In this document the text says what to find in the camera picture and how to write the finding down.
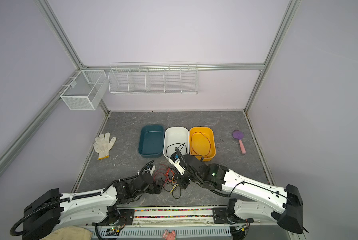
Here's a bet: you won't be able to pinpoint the black cable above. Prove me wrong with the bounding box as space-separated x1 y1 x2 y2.
166 142 187 158

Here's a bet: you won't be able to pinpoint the red cable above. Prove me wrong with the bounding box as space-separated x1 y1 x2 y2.
191 131 212 158

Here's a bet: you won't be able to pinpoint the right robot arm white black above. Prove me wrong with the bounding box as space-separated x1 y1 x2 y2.
170 153 306 234

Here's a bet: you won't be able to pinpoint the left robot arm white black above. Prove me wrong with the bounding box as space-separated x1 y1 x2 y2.
10 173 162 240

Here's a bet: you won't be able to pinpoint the yellow plastic bin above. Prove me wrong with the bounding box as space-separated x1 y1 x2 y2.
189 127 216 162

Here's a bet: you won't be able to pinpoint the dark teal plastic bin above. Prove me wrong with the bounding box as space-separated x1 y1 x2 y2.
138 125 165 159

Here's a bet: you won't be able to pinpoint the purple pink toy trowel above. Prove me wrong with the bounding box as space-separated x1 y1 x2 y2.
232 130 246 155

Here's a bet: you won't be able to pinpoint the white plastic bin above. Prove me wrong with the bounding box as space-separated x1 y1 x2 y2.
163 127 189 160

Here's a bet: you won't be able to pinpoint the white work glove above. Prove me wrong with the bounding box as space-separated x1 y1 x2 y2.
93 133 117 160

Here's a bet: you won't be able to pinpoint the pink object at front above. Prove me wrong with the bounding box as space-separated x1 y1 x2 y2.
162 230 176 240

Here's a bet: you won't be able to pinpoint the beige glove at front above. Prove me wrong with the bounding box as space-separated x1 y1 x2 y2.
42 226 93 240

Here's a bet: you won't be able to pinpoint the small white mesh basket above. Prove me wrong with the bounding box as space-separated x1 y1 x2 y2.
61 70 108 111

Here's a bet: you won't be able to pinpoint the tangled black cables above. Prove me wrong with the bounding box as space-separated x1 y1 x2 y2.
160 167 182 200

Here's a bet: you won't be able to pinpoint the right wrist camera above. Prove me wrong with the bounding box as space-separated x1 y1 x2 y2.
169 153 185 175

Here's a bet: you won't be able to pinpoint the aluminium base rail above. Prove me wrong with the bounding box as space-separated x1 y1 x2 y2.
48 204 300 229

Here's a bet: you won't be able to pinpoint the long white wire basket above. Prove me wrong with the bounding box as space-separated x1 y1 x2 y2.
108 62 199 94

